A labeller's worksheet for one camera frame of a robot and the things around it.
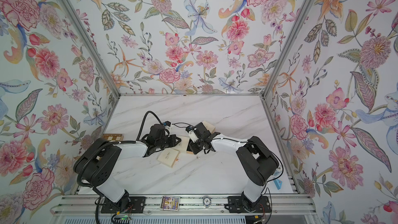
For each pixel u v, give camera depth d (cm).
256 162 47
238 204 74
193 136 83
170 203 73
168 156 86
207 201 71
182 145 91
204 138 70
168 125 86
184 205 76
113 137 95
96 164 47
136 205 74
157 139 75
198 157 90
